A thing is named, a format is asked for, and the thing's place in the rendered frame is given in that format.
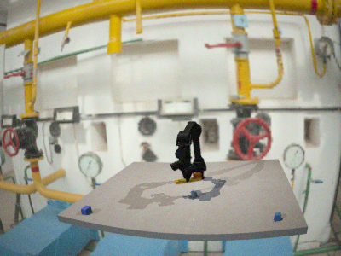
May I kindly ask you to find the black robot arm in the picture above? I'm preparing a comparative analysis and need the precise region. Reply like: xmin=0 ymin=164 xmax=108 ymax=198
xmin=170 ymin=121 xmax=207 ymax=179

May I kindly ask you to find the yellow bar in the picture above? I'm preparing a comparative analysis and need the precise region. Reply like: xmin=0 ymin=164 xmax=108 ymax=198
xmin=175 ymin=172 xmax=202 ymax=184

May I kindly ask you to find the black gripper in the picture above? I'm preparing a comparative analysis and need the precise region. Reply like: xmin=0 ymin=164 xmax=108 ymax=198
xmin=179 ymin=155 xmax=197 ymax=183

